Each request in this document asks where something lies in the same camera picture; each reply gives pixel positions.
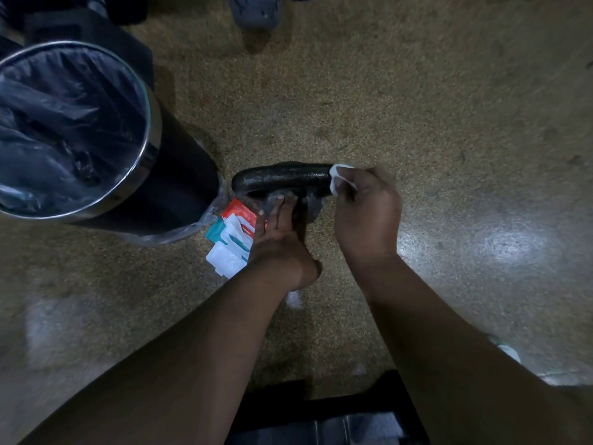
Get person's left hand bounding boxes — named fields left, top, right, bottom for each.
left=248, top=193, right=323, bottom=293

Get person's right hand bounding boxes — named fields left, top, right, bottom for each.
left=333, top=166, right=404, bottom=270

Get white wipe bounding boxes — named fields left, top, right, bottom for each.
left=328, top=163, right=358, bottom=196

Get black kettlebell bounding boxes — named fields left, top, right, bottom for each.
left=231, top=161, right=335, bottom=225

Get person's left forearm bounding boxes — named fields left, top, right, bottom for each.
left=19, top=261, right=298, bottom=445

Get person's right forearm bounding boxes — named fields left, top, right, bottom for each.
left=345, top=252, right=593, bottom=445

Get red teal white wipes packet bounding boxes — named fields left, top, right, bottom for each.
left=205, top=198, right=268, bottom=279

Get person's black shorts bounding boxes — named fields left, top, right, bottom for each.
left=225, top=370, right=431, bottom=445

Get black metal-rimmed trash can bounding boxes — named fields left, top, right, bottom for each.
left=0, top=40, right=221, bottom=238

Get grey shoe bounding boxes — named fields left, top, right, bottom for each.
left=228, top=0, right=284, bottom=31

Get person's white right shoe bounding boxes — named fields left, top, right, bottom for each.
left=487, top=334, right=522, bottom=364

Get clear plastic bin liner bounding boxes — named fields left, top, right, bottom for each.
left=0, top=45, right=230, bottom=247

